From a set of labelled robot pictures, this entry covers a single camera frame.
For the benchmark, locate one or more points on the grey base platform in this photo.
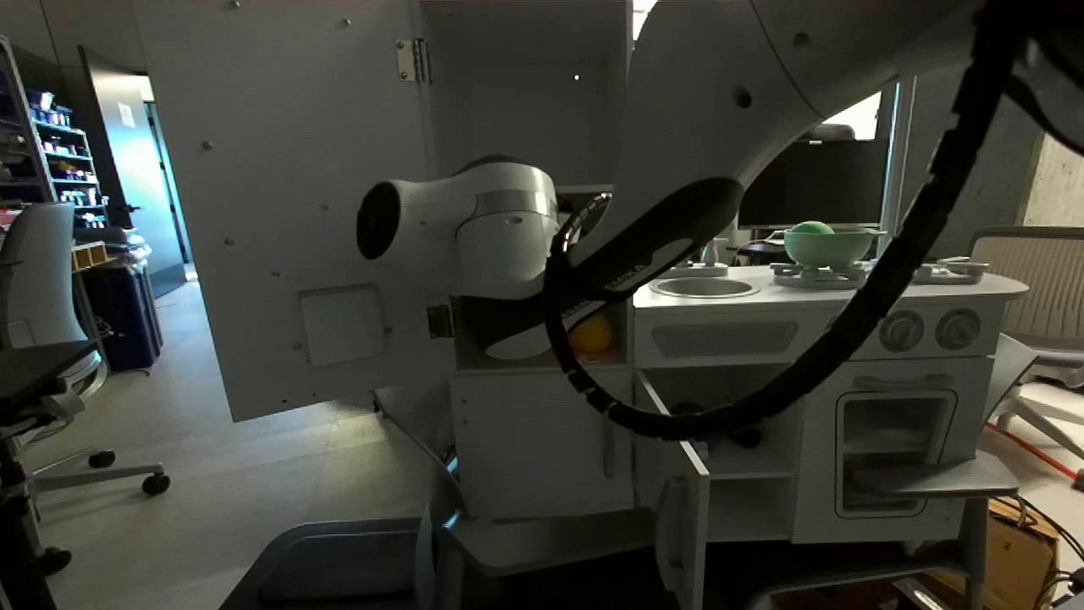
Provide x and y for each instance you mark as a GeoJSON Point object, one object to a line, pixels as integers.
{"type": "Point", "coordinates": [340, 562]}

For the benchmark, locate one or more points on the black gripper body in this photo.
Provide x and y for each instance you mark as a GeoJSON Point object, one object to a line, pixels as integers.
{"type": "Point", "coordinates": [502, 318]}

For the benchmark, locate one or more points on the black suitcase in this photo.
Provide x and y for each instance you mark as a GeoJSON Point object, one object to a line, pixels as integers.
{"type": "Point", "coordinates": [124, 315]}

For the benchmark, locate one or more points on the brown cardboard box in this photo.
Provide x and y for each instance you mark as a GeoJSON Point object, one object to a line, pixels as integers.
{"type": "Point", "coordinates": [1016, 553]}

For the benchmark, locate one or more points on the small white cupboard door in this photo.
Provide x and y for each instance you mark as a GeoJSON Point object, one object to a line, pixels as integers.
{"type": "Point", "coordinates": [689, 518]}

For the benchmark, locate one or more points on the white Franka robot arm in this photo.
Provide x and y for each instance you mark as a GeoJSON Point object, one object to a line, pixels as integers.
{"type": "Point", "coordinates": [723, 104]}

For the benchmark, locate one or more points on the large black monitor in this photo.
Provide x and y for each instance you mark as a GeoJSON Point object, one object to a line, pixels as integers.
{"type": "Point", "coordinates": [814, 182]}

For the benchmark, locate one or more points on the green toy bowl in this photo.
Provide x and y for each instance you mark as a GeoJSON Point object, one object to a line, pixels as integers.
{"type": "Point", "coordinates": [831, 252]}

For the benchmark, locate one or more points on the grey mesh chair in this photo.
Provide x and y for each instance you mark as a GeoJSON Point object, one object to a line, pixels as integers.
{"type": "Point", "coordinates": [1039, 288]}

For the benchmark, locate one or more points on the white toy oven door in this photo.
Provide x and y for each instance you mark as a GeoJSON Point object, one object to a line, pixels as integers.
{"type": "Point", "coordinates": [903, 452]}

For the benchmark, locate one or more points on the grey office chair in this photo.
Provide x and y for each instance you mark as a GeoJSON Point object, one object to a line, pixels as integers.
{"type": "Point", "coordinates": [37, 294]}

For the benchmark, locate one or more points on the white lower cabinet door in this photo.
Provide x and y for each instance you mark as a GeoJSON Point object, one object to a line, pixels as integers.
{"type": "Point", "coordinates": [508, 452]}

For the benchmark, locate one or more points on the green toy ball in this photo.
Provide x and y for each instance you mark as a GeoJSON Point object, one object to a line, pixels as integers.
{"type": "Point", "coordinates": [814, 227]}

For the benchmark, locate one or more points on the grey toy faucet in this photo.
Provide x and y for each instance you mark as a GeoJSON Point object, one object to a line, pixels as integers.
{"type": "Point", "coordinates": [709, 260]}

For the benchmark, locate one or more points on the white toy kitchen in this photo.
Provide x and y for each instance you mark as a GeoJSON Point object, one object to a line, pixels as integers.
{"type": "Point", "coordinates": [723, 341]}

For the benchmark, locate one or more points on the storage shelf rack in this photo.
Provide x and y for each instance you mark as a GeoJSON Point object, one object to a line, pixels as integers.
{"type": "Point", "coordinates": [51, 158]}

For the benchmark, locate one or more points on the grey flat panel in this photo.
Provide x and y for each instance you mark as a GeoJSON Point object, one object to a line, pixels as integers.
{"type": "Point", "coordinates": [961, 477]}

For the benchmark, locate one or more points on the grey round stove knob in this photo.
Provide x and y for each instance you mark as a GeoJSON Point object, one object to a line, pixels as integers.
{"type": "Point", "coordinates": [957, 330]}
{"type": "Point", "coordinates": [906, 330]}

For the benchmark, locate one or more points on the grey toy burner grate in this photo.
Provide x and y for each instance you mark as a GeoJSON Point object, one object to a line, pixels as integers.
{"type": "Point", "coordinates": [816, 279]}
{"type": "Point", "coordinates": [951, 271]}

